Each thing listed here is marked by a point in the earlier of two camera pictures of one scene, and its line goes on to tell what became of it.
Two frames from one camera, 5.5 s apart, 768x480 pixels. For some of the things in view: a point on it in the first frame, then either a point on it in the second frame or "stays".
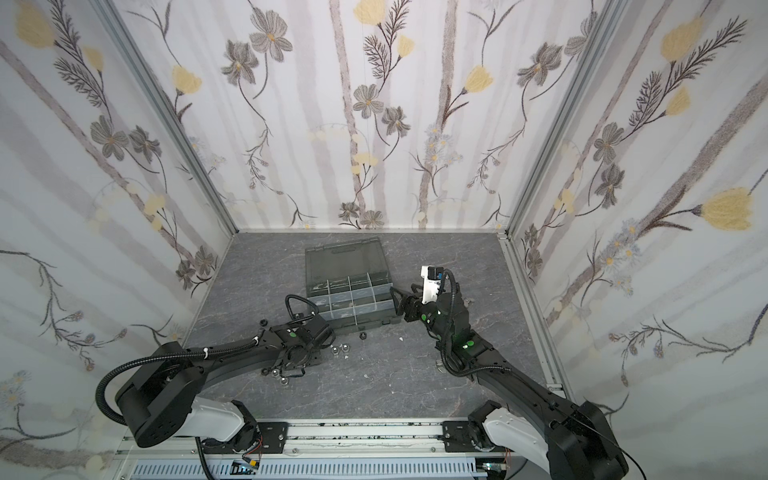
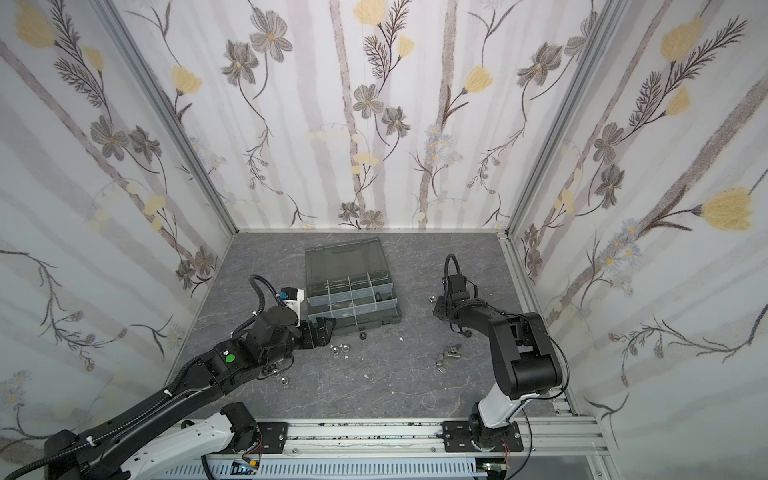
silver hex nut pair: x=344 y=348 stays
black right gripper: x=414 y=306 to x=452 y=291
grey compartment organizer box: x=349 y=282 stays
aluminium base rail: x=328 y=436 stays
